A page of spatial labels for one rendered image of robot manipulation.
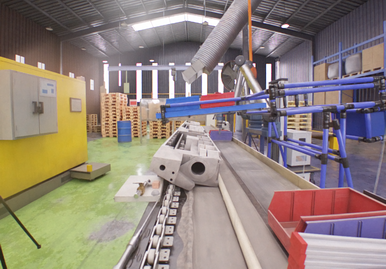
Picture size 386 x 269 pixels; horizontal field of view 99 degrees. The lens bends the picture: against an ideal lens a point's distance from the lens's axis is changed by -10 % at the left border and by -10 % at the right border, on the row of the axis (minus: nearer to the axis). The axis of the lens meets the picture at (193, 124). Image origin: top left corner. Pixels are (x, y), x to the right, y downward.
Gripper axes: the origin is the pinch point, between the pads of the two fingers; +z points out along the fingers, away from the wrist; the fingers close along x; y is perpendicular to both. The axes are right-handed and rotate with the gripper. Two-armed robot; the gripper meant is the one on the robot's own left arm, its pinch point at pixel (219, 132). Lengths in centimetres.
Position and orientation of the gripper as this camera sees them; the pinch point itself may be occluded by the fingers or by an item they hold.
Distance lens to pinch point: 288.0
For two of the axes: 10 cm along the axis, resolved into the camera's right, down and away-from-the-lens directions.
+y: -10.0, 0.0, 0.0
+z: 0.0, 10.0, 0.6
